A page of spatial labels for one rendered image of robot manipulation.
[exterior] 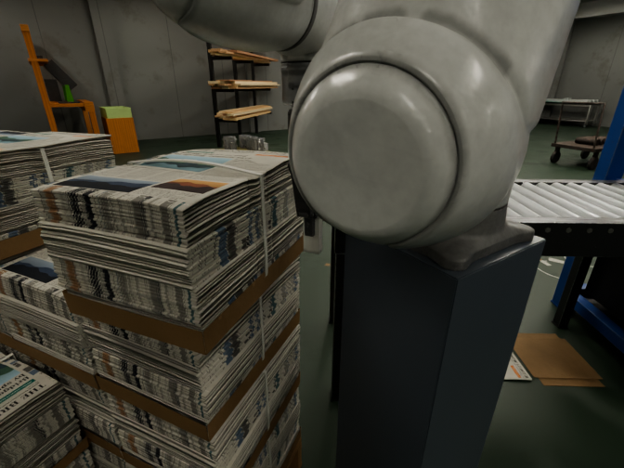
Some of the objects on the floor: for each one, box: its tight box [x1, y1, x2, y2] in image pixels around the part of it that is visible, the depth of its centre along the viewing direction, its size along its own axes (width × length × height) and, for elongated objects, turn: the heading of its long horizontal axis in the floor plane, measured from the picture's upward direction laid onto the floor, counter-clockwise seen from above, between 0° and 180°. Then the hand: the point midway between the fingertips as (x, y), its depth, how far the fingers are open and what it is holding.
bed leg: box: [552, 256, 593, 329], centre depth 172 cm, size 6×6×68 cm
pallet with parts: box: [217, 135, 268, 151], centre depth 568 cm, size 136×96×38 cm
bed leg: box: [329, 226, 335, 323], centre depth 176 cm, size 6×6×68 cm
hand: (312, 233), depth 59 cm, fingers closed
